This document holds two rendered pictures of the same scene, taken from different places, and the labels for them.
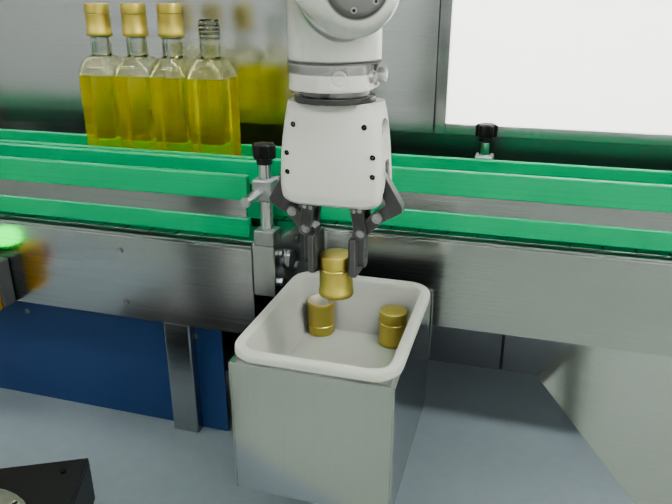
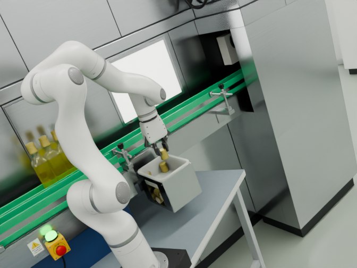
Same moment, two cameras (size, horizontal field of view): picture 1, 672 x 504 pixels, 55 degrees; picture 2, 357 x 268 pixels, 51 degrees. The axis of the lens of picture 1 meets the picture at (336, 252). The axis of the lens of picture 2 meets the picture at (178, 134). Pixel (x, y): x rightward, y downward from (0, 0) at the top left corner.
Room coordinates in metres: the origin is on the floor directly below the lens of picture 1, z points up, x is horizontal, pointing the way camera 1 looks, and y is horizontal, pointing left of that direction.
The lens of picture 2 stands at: (-0.49, 1.03, 1.70)
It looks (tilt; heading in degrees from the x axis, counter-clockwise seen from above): 20 degrees down; 313
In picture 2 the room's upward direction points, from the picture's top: 21 degrees counter-clockwise
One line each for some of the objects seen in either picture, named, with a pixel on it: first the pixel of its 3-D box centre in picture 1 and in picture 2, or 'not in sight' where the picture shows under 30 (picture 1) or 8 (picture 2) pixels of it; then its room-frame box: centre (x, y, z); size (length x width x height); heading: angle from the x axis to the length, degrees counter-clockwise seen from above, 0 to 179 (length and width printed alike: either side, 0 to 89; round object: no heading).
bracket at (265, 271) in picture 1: (279, 257); (128, 172); (0.79, 0.07, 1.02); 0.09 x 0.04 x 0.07; 164
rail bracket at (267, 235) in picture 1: (273, 189); (122, 155); (0.78, 0.08, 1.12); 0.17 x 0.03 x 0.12; 164
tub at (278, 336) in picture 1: (340, 347); (165, 173); (0.65, 0.00, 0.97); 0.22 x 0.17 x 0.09; 164
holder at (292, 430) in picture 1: (345, 371); (166, 181); (0.67, -0.01, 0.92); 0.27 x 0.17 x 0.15; 164
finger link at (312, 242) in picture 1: (304, 236); (154, 150); (0.62, 0.03, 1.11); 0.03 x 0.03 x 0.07; 73
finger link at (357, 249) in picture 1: (368, 242); (166, 142); (0.60, -0.03, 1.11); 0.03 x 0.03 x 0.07; 73
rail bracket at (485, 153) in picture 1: (484, 168); not in sight; (0.90, -0.21, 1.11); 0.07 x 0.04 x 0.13; 164
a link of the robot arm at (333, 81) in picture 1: (337, 77); (147, 114); (0.61, 0.00, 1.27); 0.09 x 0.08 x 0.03; 73
